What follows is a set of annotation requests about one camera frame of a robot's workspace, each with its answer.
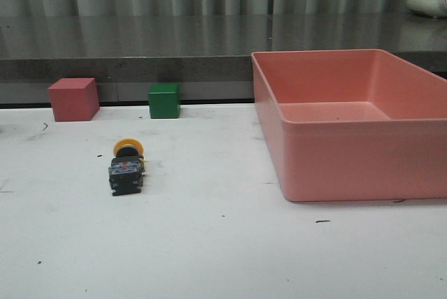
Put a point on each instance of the pink plastic bin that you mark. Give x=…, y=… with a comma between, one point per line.
x=351, y=124

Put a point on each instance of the green cube block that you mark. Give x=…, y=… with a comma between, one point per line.
x=164, y=102

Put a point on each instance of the yellow mushroom push button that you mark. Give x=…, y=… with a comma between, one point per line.
x=127, y=167

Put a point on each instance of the pink cube block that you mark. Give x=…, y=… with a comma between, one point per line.
x=74, y=99

